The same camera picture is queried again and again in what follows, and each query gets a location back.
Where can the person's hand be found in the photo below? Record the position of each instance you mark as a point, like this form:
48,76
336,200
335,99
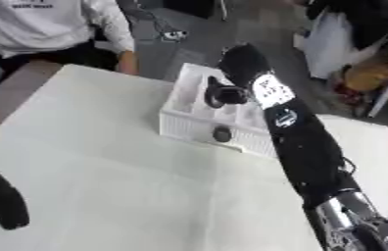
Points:
127,63

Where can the white power strip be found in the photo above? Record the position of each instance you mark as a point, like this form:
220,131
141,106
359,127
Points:
174,35

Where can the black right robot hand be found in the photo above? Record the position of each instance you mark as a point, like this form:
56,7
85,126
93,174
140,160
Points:
243,63

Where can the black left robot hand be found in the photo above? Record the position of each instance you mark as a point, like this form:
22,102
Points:
3,199

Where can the white bag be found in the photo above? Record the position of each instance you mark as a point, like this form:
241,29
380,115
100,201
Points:
332,45

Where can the person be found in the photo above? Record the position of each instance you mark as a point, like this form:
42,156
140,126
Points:
37,26

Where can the yellow bag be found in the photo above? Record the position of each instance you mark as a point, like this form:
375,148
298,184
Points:
371,75

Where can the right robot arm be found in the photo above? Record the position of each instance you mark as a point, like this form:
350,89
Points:
309,147

